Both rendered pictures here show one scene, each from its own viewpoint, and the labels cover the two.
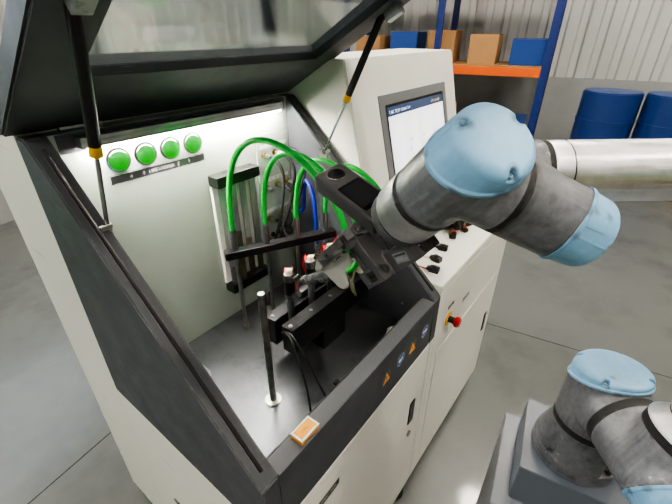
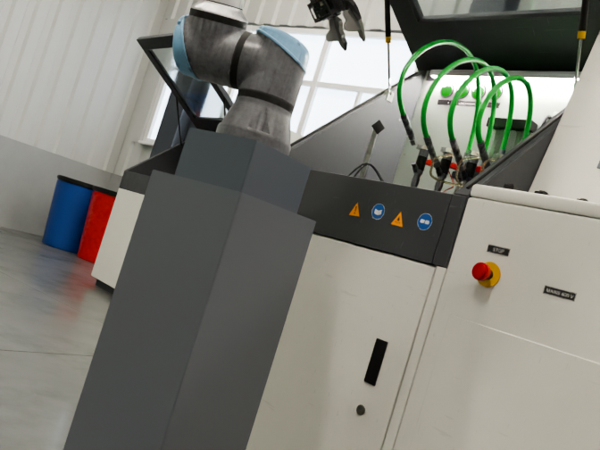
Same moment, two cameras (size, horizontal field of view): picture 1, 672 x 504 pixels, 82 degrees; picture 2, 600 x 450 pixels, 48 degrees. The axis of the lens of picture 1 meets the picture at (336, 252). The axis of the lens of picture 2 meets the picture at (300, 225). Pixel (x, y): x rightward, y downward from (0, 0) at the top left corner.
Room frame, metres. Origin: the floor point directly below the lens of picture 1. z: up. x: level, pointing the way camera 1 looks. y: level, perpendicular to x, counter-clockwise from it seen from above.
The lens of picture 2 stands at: (0.81, -1.77, 0.73)
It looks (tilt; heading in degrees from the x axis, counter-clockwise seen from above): 2 degrees up; 99
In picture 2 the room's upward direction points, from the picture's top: 17 degrees clockwise
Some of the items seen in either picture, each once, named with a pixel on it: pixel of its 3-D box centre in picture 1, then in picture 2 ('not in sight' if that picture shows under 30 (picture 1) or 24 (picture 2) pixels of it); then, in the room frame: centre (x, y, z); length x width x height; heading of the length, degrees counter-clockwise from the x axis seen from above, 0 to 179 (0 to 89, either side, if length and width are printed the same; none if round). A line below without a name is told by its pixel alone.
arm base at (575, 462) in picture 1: (581, 432); (258, 123); (0.47, -0.47, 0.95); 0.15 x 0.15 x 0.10
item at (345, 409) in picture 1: (366, 387); (345, 208); (0.65, -0.07, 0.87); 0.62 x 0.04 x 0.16; 142
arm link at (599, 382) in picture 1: (604, 393); (272, 66); (0.46, -0.47, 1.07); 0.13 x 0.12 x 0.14; 0
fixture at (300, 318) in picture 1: (321, 312); not in sight; (0.89, 0.04, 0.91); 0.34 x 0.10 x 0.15; 142
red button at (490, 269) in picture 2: (453, 320); (484, 272); (0.98, -0.38, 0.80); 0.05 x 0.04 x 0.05; 142
